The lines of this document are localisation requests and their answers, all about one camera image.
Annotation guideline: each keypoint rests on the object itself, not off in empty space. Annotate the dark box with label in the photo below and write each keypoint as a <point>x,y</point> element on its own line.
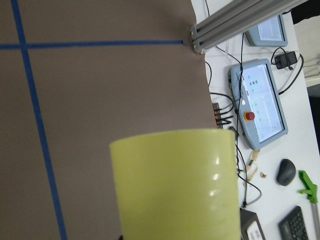
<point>250,226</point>

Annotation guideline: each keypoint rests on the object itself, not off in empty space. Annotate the grey teach pendant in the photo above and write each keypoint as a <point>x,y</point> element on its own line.
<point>270,33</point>
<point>257,102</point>

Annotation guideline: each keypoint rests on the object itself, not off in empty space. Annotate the black usb hub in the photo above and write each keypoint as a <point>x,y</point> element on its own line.
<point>217,115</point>

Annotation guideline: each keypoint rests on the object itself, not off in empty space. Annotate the black power adapter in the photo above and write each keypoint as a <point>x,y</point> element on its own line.
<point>286,60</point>

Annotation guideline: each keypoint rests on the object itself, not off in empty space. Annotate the black keyboard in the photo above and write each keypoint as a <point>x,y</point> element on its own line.
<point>292,226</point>

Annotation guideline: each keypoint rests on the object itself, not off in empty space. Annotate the black computer mouse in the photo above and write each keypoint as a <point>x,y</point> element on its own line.
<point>286,172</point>

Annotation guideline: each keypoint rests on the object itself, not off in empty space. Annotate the yellow cup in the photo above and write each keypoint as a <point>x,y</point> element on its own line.
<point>177,185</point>

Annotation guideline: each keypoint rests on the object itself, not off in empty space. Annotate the green plastic part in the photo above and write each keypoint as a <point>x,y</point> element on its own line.
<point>310,189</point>

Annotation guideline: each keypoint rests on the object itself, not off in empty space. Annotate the aluminium frame post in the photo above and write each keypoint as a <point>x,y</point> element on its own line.
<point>236,17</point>

